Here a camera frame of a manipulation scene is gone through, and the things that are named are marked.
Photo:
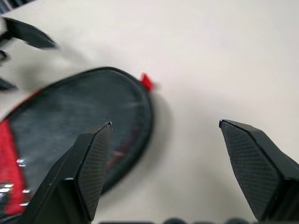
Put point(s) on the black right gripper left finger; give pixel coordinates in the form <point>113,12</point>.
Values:
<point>70,177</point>

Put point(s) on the black red paddle case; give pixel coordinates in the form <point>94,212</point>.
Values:
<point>77,109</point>

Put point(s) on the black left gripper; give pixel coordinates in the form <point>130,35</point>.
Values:
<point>2,56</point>

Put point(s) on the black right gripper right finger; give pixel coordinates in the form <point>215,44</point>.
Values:
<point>259,168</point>

